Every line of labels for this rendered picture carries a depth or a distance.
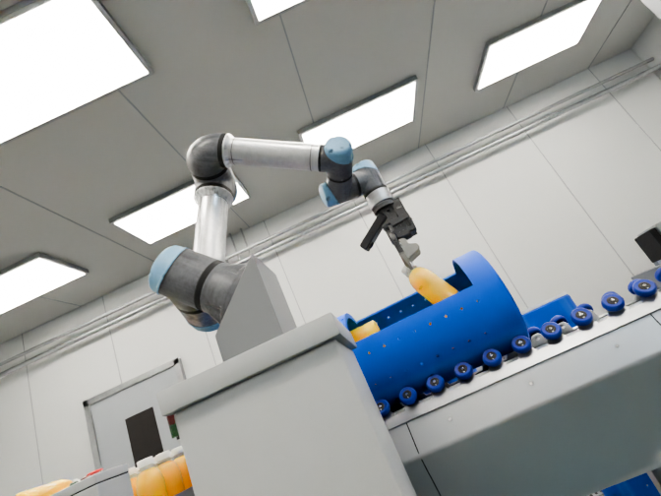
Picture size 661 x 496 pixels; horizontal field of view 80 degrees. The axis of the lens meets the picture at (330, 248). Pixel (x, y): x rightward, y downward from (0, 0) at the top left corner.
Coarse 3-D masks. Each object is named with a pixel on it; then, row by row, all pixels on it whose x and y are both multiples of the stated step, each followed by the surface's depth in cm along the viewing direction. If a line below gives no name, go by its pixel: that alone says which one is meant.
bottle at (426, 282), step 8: (408, 272) 109; (416, 272) 107; (424, 272) 107; (432, 272) 107; (416, 280) 106; (424, 280) 105; (432, 280) 105; (440, 280) 105; (416, 288) 107; (424, 288) 105; (432, 288) 104; (440, 288) 103; (448, 288) 103; (424, 296) 107; (432, 296) 104; (440, 296) 103; (448, 296) 102
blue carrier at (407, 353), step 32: (480, 256) 102; (480, 288) 97; (352, 320) 121; (384, 320) 125; (416, 320) 99; (448, 320) 97; (480, 320) 95; (512, 320) 95; (384, 352) 99; (416, 352) 98; (448, 352) 97; (480, 352) 98; (384, 384) 100; (416, 384) 100
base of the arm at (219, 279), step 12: (216, 264) 84; (228, 264) 84; (240, 264) 84; (204, 276) 81; (216, 276) 81; (228, 276) 80; (240, 276) 79; (204, 288) 81; (216, 288) 79; (228, 288) 78; (204, 300) 81; (216, 300) 79; (228, 300) 77; (216, 312) 81
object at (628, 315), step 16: (640, 304) 90; (656, 304) 88; (608, 320) 90; (624, 320) 89; (576, 336) 91; (592, 336) 89; (528, 352) 94; (544, 352) 92; (560, 352) 90; (496, 368) 95; (512, 368) 93; (464, 384) 95; (480, 384) 94; (416, 400) 98; (432, 400) 96; (448, 400) 94; (400, 416) 97; (416, 416) 95
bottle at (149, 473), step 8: (144, 472) 104; (152, 472) 104; (160, 472) 106; (144, 480) 103; (152, 480) 103; (160, 480) 104; (136, 488) 103; (144, 488) 102; (152, 488) 102; (160, 488) 103
